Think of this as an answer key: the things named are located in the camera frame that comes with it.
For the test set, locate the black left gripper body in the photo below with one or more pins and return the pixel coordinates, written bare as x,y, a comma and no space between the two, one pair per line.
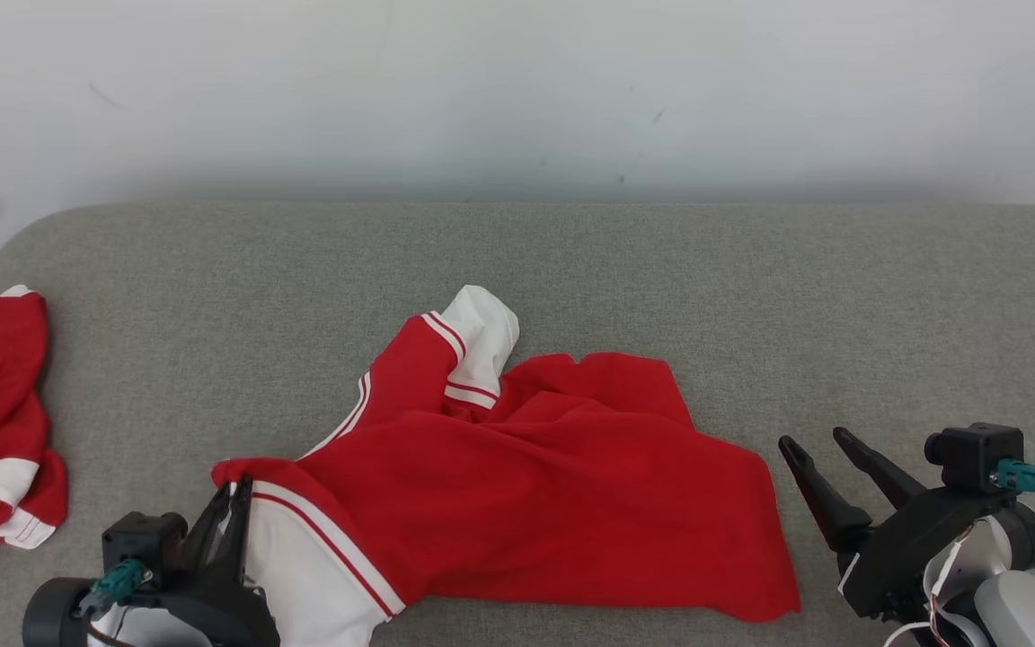
230,615

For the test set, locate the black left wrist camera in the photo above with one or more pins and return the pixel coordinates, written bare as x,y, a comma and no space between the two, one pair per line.
145,539

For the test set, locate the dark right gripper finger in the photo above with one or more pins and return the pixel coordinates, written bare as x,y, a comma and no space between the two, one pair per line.
827,503
881,476

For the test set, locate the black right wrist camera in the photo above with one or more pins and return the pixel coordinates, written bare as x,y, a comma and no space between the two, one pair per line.
976,454

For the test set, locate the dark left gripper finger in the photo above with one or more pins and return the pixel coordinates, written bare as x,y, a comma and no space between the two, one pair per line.
242,539
212,539

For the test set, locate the red white-sleeved number t-shirt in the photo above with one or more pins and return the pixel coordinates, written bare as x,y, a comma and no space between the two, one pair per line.
571,467

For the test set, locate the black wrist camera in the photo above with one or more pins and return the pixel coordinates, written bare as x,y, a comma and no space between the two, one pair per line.
145,539
976,454

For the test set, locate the teal left camera connector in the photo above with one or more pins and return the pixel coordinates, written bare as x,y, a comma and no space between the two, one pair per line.
118,582

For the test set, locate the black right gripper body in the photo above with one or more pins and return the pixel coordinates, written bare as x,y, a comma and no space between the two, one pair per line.
913,548

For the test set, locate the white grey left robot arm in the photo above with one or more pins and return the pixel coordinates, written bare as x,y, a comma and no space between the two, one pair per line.
55,615

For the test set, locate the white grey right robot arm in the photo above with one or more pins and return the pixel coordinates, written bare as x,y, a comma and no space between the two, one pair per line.
1021,611

